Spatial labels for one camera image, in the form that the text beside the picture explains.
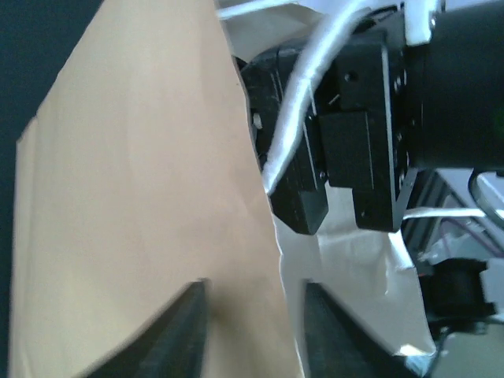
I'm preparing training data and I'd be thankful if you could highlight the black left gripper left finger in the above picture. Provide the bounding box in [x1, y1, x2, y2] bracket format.
[90, 279, 209, 377]

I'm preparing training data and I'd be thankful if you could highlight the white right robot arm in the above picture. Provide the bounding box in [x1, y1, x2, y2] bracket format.
[269, 1, 503, 235]

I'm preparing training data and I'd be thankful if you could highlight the brown paper takeout bag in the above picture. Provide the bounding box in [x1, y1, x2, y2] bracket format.
[8, 1, 435, 377]

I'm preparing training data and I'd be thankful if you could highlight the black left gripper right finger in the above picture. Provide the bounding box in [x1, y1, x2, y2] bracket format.
[303, 281, 429, 378]

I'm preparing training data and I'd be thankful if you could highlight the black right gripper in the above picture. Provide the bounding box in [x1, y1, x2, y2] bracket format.
[234, 6, 421, 236]

